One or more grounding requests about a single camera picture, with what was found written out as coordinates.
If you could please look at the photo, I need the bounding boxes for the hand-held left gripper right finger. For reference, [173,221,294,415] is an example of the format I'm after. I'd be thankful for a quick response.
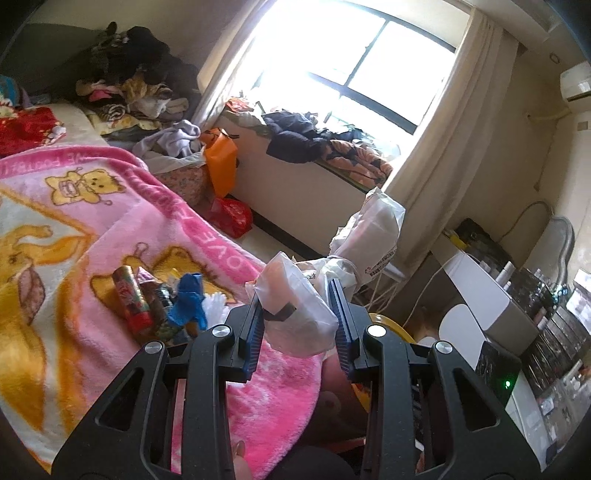
[327,278,543,480]

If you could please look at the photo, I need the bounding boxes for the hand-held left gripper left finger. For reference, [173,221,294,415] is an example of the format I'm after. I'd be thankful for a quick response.
[51,291,266,480]

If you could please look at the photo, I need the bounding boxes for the white printed plastic bag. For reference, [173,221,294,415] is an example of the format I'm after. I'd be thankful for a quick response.
[245,187,406,357]

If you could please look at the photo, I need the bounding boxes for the yellow rimmed black bin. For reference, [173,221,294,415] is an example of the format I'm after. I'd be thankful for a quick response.
[367,313,416,344]

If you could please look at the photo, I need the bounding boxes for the blue plastic bag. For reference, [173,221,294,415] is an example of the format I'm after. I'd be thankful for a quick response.
[166,272,208,330]

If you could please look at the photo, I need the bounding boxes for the colourful snack packet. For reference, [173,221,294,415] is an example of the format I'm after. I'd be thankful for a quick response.
[139,268,192,344]

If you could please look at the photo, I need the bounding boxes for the red drink can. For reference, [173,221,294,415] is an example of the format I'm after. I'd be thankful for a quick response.
[112,267,153,344]

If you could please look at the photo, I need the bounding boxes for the white petal shaped cabinet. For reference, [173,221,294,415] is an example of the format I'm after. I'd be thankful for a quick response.
[438,305,555,467]

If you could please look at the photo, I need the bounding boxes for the white desk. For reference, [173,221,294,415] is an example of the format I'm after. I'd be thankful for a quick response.
[441,251,532,344]

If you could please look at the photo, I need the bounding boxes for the row of cosmetic bottles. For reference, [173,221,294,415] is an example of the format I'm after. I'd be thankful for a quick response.
[496,261,591,416]

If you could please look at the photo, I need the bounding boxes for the red shopping bag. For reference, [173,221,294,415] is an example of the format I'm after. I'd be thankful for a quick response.
[205,196,254,238]

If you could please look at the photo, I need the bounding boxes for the black bag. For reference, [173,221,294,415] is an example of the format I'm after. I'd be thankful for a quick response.
[455,218,513,273]

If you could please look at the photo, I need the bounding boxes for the person's dark pants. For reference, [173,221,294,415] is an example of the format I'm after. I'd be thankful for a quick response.
[272,443,365,480]

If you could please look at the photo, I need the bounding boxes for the silver framed mirror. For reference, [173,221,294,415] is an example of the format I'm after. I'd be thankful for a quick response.
[531,215,575,289]

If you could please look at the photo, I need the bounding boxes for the floral fabric bag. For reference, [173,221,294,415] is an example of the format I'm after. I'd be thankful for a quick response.
[157,166,213,208]

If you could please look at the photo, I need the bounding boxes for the floral quilt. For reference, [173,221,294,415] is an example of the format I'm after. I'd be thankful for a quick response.
[318,134,394,185]

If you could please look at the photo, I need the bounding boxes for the orange bag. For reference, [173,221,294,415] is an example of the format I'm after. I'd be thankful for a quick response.
[199,129,239,198]

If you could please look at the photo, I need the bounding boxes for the pink bear printed blanket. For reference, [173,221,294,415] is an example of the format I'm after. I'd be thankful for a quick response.
[0,144,324,476]

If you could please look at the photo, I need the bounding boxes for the grey white clothes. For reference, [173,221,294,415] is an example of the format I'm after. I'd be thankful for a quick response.
[134,120,206,160]

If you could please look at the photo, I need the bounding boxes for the wide cream curtain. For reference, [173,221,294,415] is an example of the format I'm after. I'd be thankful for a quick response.
[383,9,520,278]

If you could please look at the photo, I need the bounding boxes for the white pipe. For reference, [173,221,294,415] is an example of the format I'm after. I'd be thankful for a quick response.
[526,108,573,125]

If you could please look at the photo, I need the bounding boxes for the narrow cream curtain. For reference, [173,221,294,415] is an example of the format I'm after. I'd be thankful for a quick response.
[191,0,273,134]

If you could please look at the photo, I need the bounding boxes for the window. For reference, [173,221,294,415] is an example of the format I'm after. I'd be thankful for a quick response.
[240,0,472,134]

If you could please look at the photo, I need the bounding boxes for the white air conditioner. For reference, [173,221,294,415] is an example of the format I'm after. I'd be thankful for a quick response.
[560,64,591,103]

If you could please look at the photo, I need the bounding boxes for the red cloth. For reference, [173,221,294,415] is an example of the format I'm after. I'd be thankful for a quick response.
[0,106,68,158]

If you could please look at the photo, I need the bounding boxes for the pile of clothes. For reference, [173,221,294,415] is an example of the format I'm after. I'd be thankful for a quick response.
[76,21,201,134]

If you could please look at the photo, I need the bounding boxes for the colourful cloth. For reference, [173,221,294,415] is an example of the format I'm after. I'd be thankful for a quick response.
[0,76,31,109]

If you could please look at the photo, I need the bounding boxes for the grey headboard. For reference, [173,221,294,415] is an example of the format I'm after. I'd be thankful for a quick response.
[0,23,107,100]

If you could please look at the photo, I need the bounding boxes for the white wire stool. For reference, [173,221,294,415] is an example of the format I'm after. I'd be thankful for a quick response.
[358,263,407,315]

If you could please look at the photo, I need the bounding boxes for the white cable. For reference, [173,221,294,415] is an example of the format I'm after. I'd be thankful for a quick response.
[404,265,446,324]

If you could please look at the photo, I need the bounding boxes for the grey looped cable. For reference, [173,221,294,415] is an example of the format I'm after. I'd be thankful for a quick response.
[501,199,555,241]

